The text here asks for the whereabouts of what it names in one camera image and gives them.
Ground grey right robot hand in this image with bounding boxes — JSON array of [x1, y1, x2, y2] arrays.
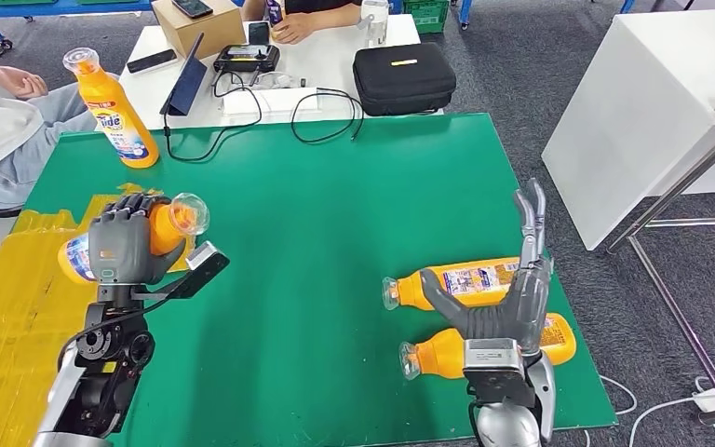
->
[[420, 179, 553, 358]]

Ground person's left hand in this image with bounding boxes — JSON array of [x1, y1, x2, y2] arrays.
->
[[0, 66, 49, 100], [271, 12, 316, 46]]

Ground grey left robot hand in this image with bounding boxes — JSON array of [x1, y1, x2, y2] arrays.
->
[[88, 193, 187, 286]]

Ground orange detergent bottle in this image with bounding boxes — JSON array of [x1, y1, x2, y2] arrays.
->
[[398, 312, 577, 381], [62, 47, 161, 169], [57, 193, 210, 286], [382, 257, 522, 312]]

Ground person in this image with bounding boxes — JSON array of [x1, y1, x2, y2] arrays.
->
[[240, 0, 364, 46], [0, 61, 118, 214]]

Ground white table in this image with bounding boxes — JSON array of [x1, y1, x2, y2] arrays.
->
[[116, 13, 445, 132]]

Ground clear safety glasses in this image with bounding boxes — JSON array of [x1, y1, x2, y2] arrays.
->
[[250, 71, 297, 90]]

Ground black handheld controller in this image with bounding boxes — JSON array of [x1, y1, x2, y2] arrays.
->
[[212, 44, 281, 74]]

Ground flat white box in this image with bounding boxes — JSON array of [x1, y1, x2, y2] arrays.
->
[[220, 87, 320, 117]]

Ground clear plastic jug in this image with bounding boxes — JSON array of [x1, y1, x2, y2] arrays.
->
[[359, 0, 391, 48]]

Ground brown cardboard box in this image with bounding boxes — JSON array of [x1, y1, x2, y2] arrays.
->
[[151, 0, 247, 60]]

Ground black zip case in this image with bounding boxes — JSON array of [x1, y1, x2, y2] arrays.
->
[[352, 41, 457, 117]]

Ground dark blue tablet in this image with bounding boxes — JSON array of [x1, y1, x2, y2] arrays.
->
[[159, 32, 209, 117]]

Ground green plastic crate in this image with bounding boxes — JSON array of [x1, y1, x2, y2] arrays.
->
[[403, 0, 452, 34]]

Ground white cabinet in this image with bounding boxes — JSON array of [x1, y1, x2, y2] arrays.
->
[[541, 7, 715, 251]]

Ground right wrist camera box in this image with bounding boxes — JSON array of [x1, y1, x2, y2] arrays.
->
[[462, 337, 537, 409]]

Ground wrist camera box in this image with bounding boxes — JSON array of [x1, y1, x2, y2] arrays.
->
[[132, 240, 231, 303], [462, 337, 537, 409]]

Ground blue metal frame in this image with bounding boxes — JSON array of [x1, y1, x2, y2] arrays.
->
[[0, 0, 154, 50]]

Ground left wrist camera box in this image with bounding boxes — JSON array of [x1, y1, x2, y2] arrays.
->
[[132, 240, 231, 303]]

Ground black cable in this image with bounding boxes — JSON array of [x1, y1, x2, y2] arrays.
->
[[290, 87, 366, 144], [161, 71, 263, 164]]

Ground white floor cable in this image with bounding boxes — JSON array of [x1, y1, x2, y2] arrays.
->
[[598, 372, 638, 415], [627, 374, 715, 447]]

